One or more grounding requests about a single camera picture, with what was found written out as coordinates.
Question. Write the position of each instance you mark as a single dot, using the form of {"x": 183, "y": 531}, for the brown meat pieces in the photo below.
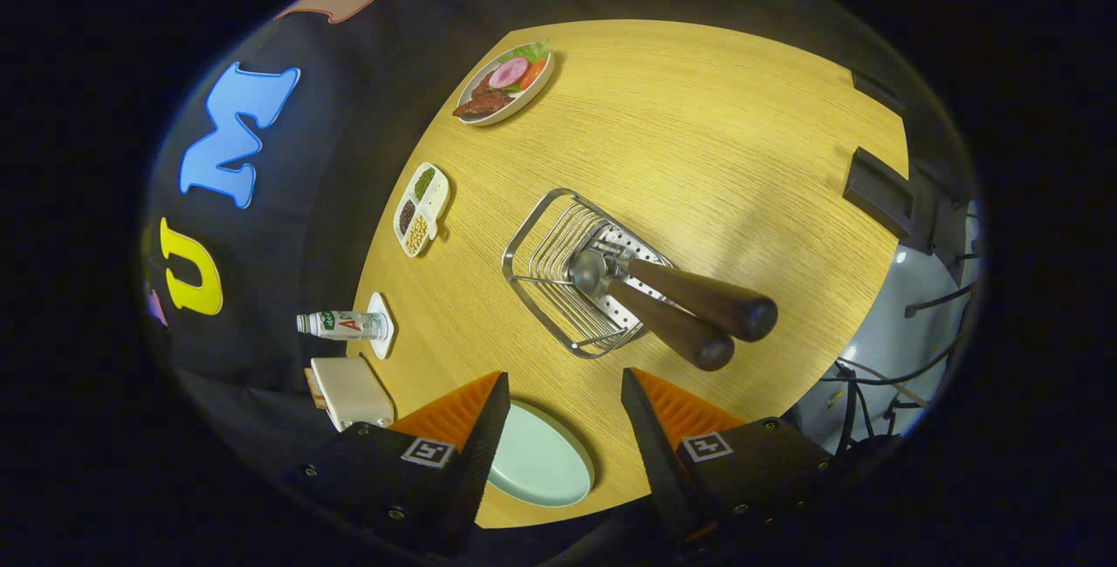
{"x": 484, "y": 103}

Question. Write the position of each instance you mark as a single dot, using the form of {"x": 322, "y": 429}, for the pile of yellow soybeans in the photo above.
{"x": 417, "y": 235}

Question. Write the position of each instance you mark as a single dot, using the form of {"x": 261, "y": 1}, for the white plastic drink bottle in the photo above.
{"x": 345, "y": 325}

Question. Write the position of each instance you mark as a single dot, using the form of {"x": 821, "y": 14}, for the cream toaster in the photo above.
{"x": 353, "y": 392}

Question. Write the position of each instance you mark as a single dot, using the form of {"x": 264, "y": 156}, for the toast slice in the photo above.
{"x": 314, "y": 388}

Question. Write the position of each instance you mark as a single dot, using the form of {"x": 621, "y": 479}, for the white divided tray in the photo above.
{"x": 439, "y": 201}

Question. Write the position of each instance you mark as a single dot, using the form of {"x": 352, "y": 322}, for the pink ham slice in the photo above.
{"x": 508, "y": 72}

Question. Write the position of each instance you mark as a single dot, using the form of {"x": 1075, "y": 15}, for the pale green plate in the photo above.
{"x": 541, "y": 462}

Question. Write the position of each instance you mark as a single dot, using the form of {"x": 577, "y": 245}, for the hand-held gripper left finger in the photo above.
{"x": 484, "y": 454}

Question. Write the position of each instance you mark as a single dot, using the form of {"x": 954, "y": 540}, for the white square coaster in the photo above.
{"x": 381, "y": 305}

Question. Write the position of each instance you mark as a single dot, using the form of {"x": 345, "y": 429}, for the green lettuce leaf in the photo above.
{"x": 531, "y": 52}

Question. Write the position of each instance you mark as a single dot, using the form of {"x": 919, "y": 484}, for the pile of green beans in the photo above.
{"x": 424, "y": 183}

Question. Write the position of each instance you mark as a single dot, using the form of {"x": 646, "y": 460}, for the black backdrop cloth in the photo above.
{"x": 288, "y": 227}

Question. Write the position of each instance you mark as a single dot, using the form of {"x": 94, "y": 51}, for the pile of dark red beans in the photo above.
{"x": 407, "y": 216}

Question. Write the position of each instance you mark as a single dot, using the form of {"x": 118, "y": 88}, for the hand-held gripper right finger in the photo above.
{"x": 650, "y": 440}

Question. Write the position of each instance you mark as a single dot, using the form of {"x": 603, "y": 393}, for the white round food plate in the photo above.
{"x": 524, "y": 100}

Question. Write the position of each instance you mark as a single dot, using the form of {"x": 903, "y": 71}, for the red tomato slice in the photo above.
{"x": 534, "y": 74}

